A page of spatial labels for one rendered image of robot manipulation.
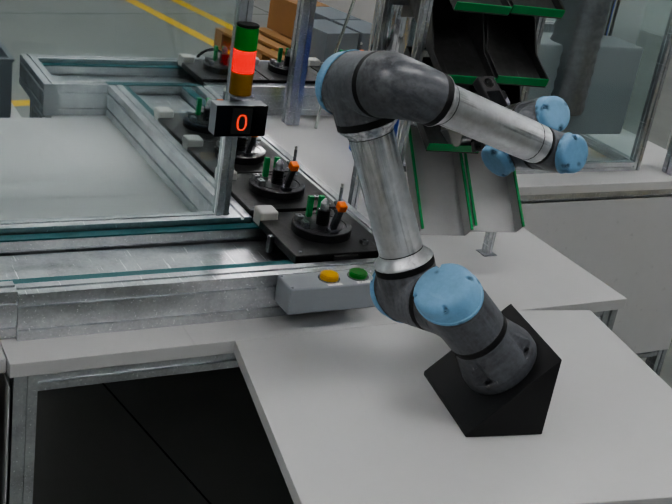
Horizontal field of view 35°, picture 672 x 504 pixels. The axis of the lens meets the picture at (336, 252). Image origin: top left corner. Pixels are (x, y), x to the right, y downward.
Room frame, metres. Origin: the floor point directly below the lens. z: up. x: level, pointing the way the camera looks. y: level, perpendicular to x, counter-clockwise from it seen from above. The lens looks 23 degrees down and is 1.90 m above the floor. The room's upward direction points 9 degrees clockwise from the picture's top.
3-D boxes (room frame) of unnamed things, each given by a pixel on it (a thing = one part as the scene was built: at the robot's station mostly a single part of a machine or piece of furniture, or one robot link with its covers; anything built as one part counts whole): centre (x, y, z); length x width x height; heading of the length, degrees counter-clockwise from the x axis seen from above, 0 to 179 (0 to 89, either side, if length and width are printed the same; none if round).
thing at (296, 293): (2.03, 0.01, 0.93); 0.21 x 0.07 x 0.06; 121
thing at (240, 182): (2.48, 0.17, 1.01); 0.24 x 0.24 x 0.13; 31
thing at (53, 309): (1.99, 0.20, 0.91); 0.89 x 0.06 x 0.11; 121
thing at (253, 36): (2.27, 0.27, 1.38); 0.05 x 0.05 x 0.05
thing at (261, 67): (3.68, 0.28, 1.01); 0.24 x 0.24 x 0.13; 31
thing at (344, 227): (2.26, 0.04, 0.98); 0.14 x 0.14 x 0.02
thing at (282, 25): (7.67, 0.47, 0.20); 1.20 x 0.80 x 0.41; 41
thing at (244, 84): (2.27, 0.27, 1.28); 0.05 x 0.05 x 0.05
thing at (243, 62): (2.27, 0.27, 1.33); 0.05 x 0.05 x 0.05
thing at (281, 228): (2.26, 0.04, 0.96); 0.24 x 0.24 x 0.02; 31
